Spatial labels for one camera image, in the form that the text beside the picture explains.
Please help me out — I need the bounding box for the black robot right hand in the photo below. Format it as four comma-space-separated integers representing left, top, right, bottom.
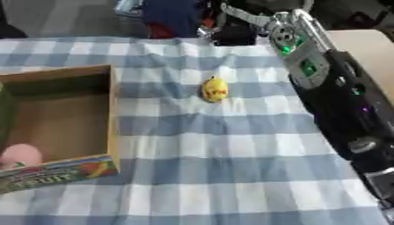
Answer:
197, 2, 274, 47

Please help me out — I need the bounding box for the tan cardboard box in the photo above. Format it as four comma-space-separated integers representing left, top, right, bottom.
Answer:
0, 64, 123, 195

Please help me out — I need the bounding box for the yellow round toy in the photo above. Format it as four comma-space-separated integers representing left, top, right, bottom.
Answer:
200, 76, 231, 104

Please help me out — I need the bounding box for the blue and red bag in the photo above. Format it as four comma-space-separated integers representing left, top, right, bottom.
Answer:
140, 0, 203, 40

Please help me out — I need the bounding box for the pale side table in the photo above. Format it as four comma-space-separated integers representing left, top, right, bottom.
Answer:
325, 29, 394, 104

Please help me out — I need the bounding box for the pink soft toy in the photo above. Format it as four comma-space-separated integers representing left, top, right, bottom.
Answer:
0, 142, 47, 171

